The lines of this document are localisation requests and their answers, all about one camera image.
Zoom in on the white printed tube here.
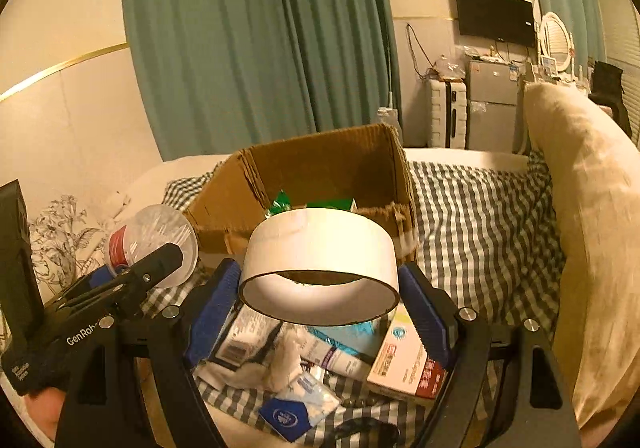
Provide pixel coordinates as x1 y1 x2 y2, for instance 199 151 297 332
300 328 373 379

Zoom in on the wide green curtain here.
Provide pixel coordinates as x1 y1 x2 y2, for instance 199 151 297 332
121 0 403 161

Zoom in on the grey fridge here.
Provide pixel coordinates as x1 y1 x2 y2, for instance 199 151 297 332
465 59 526 151

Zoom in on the black chair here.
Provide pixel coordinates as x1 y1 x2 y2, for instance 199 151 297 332
590 61 633 134

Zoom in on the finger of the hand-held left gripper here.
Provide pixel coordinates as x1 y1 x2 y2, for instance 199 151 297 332
87 264 122 286
45 243 184 326

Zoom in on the clear plastic bag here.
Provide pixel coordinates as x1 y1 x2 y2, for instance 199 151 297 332
272 363 341 429

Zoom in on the small clear bottle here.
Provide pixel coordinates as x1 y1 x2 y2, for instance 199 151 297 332
377 106 401 130

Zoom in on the white box with barcode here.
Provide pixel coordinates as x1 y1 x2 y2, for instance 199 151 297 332
207 303 283 371

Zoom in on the black television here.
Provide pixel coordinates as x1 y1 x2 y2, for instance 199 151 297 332
454 0 537 48

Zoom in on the green packet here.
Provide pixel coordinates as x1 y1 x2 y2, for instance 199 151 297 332
265 189 292 219
305 197 357 213

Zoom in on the brown cardboard box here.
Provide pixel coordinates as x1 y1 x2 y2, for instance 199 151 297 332
182 122 418 259

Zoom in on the clear plastic bottle red label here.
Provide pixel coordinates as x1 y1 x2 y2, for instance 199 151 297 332
104 205 201 289

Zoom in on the white tape roll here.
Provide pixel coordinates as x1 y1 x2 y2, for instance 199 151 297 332
238 208 401 328

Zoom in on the crumpled white tissue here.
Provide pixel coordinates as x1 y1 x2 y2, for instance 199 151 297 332
192 323 321 394

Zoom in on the floral pillow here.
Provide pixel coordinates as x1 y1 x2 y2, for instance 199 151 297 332
27 193 131 304

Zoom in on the teal packet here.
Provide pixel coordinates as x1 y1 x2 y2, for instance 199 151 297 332
310 318 387 359

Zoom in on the white and red medicine box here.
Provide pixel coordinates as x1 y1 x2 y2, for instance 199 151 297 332
366 301 451 401

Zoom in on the white suitcase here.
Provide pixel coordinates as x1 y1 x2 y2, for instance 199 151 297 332
427 78 468 149

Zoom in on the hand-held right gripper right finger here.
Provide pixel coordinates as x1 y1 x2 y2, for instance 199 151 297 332
398 261 583 448

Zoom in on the dark blue packet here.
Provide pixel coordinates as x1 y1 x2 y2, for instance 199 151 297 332
259 393 311 441

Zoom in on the checked blanket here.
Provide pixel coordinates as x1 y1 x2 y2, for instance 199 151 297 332
135 158 568 448

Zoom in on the beige pillow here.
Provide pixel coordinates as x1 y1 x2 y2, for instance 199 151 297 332
522 81 640 429

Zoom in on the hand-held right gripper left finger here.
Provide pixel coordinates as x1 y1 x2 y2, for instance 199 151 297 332
54 258 243 448

